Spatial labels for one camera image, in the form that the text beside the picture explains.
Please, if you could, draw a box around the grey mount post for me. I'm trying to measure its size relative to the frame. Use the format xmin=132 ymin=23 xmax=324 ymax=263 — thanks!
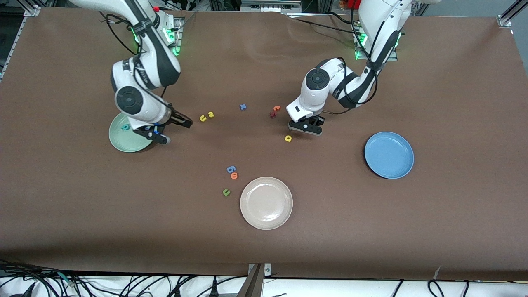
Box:
xmin=236 ymin=264 xmax=265 ymax=297

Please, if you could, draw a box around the grey power strip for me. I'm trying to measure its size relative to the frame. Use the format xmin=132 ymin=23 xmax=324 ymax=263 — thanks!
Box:
xmin=240 ymin=0 xmax=302 ymax=13

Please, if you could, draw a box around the black base cable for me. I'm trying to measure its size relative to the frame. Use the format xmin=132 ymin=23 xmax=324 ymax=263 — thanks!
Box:
xmin=285 ymin=12 xmax=361 ymax=37

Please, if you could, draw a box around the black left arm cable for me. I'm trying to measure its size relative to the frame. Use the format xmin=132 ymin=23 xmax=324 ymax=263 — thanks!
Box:
xmin=324 ymin=0 xmax=378 ymax=115

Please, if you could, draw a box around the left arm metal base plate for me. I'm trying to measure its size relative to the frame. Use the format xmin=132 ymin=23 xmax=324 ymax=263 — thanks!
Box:
xmin=354 ymin=21 xmax=398 ymax=61

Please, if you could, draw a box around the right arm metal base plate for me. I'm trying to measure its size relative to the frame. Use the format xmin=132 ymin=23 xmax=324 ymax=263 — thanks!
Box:
xmin=137 ymin=16 xmax=184 ymax=57

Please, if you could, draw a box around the beige plate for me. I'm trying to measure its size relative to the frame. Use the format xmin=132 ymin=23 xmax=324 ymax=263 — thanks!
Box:
xmin=240 ymin=177 xmax=293 ymax=230

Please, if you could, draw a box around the aluminium frame profile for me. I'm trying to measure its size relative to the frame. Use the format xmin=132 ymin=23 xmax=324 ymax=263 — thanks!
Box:
xmin=0 ymin=0 xmax=56 ymax=81
xmin=497 ymin=0 xmax=528 ymax=28

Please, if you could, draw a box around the green plate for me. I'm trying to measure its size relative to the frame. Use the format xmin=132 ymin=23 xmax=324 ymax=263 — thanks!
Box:
xmin=109 ymin=112 xmax=159 ymax=153

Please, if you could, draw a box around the blue plate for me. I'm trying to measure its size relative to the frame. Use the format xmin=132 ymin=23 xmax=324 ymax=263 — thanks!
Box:
xmin=364 ymin=132 xmax=415 ymax=179

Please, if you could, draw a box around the brown table cover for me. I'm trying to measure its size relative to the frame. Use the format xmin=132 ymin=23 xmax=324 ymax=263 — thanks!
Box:
xmin=0 ymin=6 xmax=528 ymax=281

